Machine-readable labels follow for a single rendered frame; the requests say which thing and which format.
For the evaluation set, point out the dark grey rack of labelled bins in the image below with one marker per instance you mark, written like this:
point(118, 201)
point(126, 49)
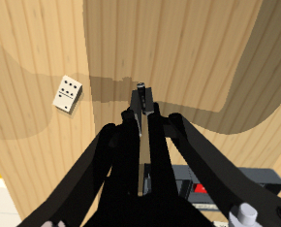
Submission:
point(185, 178)

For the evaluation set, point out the red nine-volt battery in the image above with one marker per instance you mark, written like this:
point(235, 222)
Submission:
point(198, 188)

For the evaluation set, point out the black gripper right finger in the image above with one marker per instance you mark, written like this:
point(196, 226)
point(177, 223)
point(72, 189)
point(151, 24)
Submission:
point(241, 200)

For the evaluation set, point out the black aaa battery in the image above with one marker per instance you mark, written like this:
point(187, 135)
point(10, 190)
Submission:
point(141, 90)

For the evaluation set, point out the white domino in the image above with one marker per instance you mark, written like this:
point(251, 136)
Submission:
point(67, 93)
point(220, 224)

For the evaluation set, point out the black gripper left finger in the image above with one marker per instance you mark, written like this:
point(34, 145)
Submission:
point(116, 147)

